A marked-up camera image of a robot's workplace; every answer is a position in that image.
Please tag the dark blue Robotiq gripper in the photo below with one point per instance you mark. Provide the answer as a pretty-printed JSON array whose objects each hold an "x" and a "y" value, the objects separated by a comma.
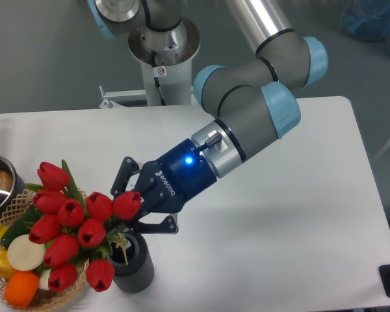
[{"x": 165, "y": 185}]

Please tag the red tulip bouquet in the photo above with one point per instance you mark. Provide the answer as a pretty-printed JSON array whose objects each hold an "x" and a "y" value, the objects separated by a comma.
[{"x": 77, "y": 229}]

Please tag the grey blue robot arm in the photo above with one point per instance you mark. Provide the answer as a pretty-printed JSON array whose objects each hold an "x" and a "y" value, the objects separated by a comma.
[{"x": 252, "y": 105}]

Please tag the dark grey ribbed vase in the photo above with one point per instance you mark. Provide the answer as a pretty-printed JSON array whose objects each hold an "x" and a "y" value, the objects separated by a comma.
[{"x": 136, "y": 272}]

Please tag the green cucumber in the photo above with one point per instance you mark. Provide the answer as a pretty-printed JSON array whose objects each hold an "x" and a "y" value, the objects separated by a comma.
[{"x": 21, "y": 226}]

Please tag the green bok choy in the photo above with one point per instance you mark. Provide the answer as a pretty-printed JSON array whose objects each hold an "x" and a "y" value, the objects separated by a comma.
[{"x": 44, "y": 280}]

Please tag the beige round disc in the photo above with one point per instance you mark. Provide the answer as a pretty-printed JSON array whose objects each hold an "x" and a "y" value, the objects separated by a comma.
[{"x": 25, "y": 255}]

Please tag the woven wicker basket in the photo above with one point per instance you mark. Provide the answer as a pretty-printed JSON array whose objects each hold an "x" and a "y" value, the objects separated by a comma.
[{"x": 44, "y": 300}]

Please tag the orange fruit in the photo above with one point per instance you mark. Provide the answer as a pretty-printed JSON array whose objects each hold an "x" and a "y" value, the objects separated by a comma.
[{"x": 21, "y": 288}]

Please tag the yellow bell pepper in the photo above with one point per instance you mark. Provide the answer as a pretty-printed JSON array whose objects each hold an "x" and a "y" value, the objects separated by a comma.
[{"x": 6, "y": 269}]

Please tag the blue plastic bag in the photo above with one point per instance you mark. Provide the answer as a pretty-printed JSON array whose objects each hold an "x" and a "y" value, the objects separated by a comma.
[{"x": 367, "y": 21}]

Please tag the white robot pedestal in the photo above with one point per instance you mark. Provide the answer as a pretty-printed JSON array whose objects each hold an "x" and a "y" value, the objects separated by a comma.
[{"x": 166, "y": 64}]

